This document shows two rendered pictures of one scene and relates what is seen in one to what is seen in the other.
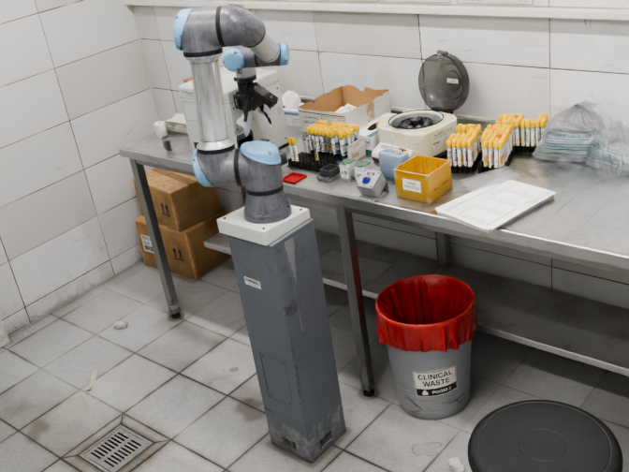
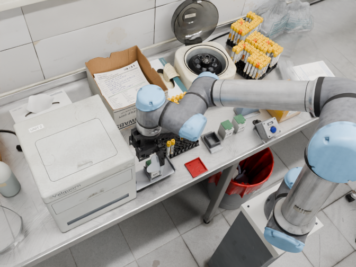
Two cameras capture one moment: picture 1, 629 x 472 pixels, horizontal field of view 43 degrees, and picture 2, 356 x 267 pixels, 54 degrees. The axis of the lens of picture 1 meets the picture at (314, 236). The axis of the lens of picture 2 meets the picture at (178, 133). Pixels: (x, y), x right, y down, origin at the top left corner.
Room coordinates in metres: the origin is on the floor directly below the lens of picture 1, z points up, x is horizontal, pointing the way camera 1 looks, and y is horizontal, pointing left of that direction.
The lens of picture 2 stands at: (2.66, 0.71, 2.06)
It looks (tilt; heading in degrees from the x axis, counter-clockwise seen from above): 56 degrees down; 278
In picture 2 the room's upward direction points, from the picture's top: 9 degrees clockwise
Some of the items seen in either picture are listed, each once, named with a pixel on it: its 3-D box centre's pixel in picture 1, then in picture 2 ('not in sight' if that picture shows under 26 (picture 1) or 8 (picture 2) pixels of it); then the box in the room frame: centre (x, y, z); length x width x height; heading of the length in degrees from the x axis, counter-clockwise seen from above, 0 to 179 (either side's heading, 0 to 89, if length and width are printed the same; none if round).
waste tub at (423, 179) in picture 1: (423, 179); (283, 101); (2.38, -0.37, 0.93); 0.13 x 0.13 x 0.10; 45
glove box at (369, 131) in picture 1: (381, 129); (167, 80); (2.89, -0.31, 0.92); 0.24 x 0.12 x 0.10; 136
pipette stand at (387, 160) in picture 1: (394, 166); (249, 104); (2.52, -0.30, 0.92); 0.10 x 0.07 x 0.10; 41
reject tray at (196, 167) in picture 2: (293, 178); (196, 167); (2.67, 0.04, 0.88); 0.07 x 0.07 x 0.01; 46
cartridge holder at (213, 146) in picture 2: (329, 171); (212, 140); (2.63, -0.09, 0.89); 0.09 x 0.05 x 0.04; 134
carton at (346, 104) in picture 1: (345, 116); (126, 87); (3.04, -0.19, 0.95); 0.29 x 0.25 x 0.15; 136
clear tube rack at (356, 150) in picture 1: (335, 147); not in sight; (2.82, -0.13, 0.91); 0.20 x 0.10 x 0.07; 46
